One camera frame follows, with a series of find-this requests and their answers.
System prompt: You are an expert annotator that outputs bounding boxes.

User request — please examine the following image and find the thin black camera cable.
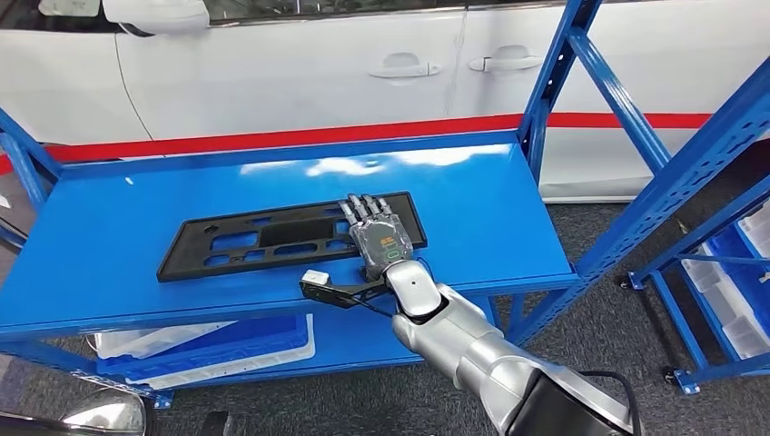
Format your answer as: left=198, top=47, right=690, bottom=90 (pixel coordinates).
left=351, top=297, right=399, bottom=319

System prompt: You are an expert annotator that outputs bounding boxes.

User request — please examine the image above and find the white car with red stripe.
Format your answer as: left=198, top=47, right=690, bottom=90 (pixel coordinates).
left=0, top=0, right=770, bottom=204

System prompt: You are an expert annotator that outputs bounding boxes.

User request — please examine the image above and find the blue metal shelf rack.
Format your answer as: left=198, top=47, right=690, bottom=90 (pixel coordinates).
left=619, top=174, right=770, bottom=397
left=0, top=0, right=770, bottom=411

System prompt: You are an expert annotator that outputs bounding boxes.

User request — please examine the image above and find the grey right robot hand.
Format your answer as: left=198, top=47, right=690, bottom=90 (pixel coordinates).
left=338, top=193, right=416, bottom=284

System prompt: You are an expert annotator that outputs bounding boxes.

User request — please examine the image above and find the thick black cable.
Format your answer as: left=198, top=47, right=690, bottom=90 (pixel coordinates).
left=577, top=370, right=640, bottom=436

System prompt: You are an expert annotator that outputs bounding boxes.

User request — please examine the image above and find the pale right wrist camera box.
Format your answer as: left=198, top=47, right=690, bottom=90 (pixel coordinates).
left=299, top=269, right=392, bottom=311

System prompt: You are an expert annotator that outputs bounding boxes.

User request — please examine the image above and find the chrome stanchion post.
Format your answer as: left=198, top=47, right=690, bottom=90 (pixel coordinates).
left=0, top=388, right=149, bottom=436

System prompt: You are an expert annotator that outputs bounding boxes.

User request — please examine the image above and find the black plastic plate frame part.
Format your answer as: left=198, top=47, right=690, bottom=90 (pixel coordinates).
left=156, top=191, right=429, bottom=284

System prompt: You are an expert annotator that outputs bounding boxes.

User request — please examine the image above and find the blue plastic crate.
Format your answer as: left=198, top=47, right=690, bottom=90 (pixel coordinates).
left=95, top=313, right=311, bottom=382
left=704, top=223, right=770, bottom=338

